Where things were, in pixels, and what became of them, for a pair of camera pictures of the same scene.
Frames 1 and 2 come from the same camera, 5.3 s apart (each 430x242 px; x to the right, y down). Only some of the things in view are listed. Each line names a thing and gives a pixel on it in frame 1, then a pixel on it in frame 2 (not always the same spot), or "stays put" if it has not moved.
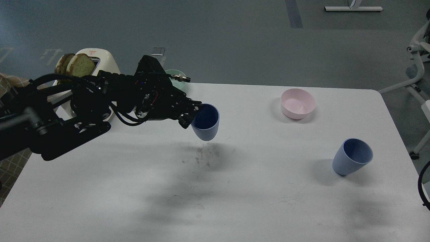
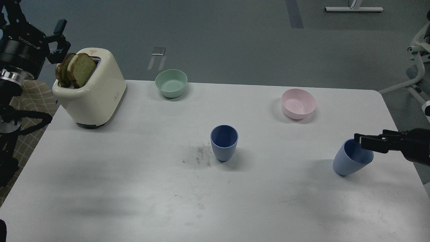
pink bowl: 297,103 stays put
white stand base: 353,8 stays put
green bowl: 176,83 stays put
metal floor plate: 158,51 stays put
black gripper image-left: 155,96 to 24,47
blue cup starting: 205,124 to 224,138
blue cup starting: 352,155 stays put
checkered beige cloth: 11,168 to 36,95
